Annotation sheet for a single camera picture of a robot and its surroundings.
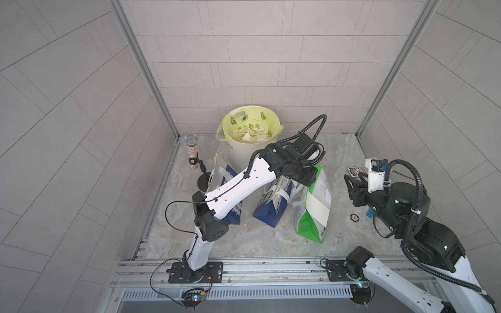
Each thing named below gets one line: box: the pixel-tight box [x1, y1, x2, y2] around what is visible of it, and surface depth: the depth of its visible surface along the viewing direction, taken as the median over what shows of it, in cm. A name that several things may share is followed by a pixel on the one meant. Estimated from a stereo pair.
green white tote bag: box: [292, 164, 333, 244], surface depth 71 cm
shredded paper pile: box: [229, 125, 273, 143], surface depth 98 cm
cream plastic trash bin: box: [221, 105, 280, 173], surface depth 93 cm
